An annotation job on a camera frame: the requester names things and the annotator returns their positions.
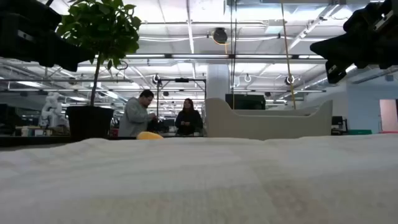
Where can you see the person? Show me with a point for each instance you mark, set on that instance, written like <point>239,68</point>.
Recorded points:
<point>135,116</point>
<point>188,119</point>

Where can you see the white checked cloth towel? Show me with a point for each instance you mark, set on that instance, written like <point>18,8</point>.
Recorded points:
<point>199,186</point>

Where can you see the black robot station frame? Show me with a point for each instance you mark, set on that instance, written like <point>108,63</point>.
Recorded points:
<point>182,80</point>

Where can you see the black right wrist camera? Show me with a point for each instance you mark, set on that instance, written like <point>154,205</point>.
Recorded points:
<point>335,72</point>

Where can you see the green artificial plant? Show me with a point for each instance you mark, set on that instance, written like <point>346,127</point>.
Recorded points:
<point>102,28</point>

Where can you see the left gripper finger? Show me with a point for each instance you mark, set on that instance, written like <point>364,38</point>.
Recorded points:
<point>84,57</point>

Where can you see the green box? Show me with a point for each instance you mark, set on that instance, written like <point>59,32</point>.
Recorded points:
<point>360,132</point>

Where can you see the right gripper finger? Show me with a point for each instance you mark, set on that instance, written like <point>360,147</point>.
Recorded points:
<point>334,48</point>

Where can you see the black plant pot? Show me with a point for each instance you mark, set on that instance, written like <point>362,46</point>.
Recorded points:
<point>88,123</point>

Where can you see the white round pillar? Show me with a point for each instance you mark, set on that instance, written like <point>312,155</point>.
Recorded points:
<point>217,81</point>

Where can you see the white plastic storage bin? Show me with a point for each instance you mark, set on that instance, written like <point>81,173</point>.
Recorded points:
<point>264,127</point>

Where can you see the black desk equipment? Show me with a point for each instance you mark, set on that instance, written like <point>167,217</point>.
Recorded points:
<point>339,124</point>

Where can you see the black aluminium table frame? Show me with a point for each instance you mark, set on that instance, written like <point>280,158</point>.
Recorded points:
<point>31,140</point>

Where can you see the yellow toy banana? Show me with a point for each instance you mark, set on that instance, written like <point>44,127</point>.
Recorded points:
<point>150,136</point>

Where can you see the dark monitor screen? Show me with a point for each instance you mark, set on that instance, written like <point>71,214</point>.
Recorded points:
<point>245,101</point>

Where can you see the white robot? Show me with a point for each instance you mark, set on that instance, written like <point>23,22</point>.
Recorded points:
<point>53,112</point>

